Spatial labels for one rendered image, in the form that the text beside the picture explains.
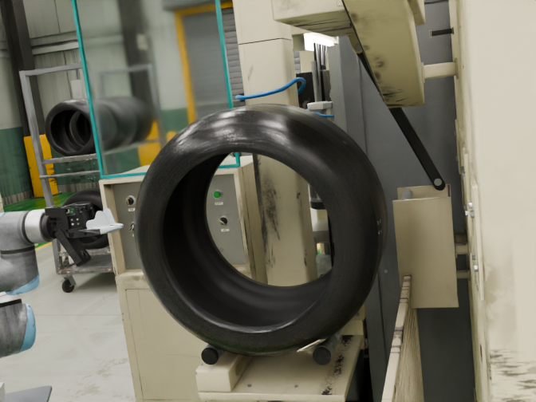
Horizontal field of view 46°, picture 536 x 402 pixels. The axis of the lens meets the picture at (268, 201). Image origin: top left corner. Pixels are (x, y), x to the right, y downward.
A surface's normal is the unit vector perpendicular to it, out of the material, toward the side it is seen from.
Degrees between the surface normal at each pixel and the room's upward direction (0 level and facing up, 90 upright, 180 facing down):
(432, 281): 90
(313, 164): 83
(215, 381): 90
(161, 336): 90
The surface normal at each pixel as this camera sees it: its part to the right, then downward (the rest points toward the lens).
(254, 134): -0.24, 0.01
